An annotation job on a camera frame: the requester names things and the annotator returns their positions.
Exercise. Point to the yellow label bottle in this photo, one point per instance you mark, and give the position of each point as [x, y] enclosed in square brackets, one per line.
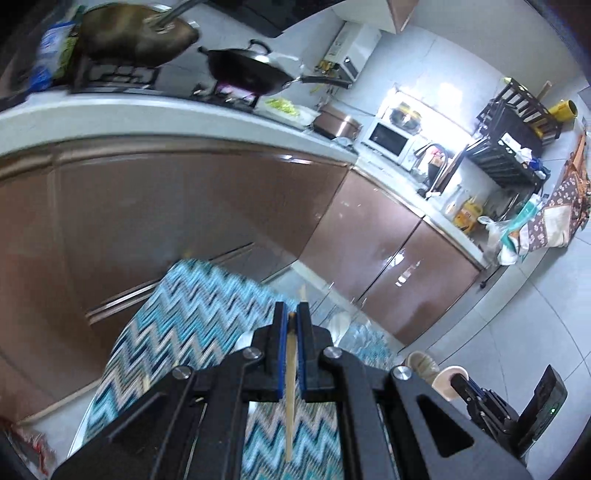
[68, 55]

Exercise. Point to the plate of chopped vegetables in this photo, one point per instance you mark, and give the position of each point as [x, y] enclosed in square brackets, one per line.
[281, 107]

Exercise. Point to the brown floral apron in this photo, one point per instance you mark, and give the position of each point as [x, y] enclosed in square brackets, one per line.
[563, 198]

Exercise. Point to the white microwave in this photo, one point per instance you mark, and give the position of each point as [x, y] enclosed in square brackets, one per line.
[385, 138]

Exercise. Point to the copper upper cabinet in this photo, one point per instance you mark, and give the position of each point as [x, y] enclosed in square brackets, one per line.
[401, 14]

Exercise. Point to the beige trash bin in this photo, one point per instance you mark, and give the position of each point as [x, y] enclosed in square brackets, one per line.
[422, 364]

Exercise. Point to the wooden chopstick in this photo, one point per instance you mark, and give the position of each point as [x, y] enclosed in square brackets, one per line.
[291, 415]

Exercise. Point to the white water heater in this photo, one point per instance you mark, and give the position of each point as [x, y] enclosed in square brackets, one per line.
[355, 50]

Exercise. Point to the zigzag patterned mat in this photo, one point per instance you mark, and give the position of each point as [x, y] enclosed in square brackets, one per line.
[184, 323]

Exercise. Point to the cutting board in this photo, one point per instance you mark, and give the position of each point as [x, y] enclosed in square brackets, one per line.
[450, 170]

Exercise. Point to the teal white hanging bag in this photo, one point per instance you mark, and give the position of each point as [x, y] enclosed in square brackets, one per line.
[521, 221]

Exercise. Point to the black range hood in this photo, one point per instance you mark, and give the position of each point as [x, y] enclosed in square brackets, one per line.
[258, 16]

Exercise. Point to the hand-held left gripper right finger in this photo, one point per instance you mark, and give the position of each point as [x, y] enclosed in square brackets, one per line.
[302, 350]

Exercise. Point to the yellow oil bottle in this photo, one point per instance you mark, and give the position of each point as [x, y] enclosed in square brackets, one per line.
[467, 216]

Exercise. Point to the gas stove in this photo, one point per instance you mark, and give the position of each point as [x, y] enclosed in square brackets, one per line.
[115, 74]

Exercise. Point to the black wall rack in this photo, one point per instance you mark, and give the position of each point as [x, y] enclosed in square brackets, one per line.
[508, 152]

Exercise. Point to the steel basin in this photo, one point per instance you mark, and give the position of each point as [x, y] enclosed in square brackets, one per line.
[404, 117]

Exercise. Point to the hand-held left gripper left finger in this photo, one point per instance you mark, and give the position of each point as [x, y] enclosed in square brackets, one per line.
[279, 350]

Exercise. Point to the red patterned bag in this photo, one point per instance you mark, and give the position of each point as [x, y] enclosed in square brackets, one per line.
[32, 443]

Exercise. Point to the white plastic bag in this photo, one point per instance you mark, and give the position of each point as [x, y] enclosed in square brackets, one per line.
[501, 244]

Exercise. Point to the blue cloth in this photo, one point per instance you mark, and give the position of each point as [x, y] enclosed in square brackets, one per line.
[538, 168]

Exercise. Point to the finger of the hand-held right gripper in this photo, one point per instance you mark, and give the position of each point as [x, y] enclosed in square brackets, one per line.
[461, 387]

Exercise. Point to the white crumpled cloth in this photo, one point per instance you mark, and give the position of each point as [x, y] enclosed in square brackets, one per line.
[524, 154]

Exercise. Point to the clear spray bottle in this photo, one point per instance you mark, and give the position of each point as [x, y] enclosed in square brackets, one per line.
[452, 203]

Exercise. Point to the brass pot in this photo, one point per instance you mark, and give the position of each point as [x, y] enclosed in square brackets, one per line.
[129, 37]

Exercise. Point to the copper rice cooker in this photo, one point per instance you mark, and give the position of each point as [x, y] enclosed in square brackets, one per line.
[337, 123]

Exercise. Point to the black wok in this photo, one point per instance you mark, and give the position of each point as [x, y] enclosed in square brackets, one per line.
[244, 69]

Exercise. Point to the copper lower cabinets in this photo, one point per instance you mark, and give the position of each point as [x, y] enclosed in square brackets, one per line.
[161, 207]

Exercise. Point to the blue label bottle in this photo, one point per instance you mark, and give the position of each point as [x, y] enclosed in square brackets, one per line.
[48, 50]

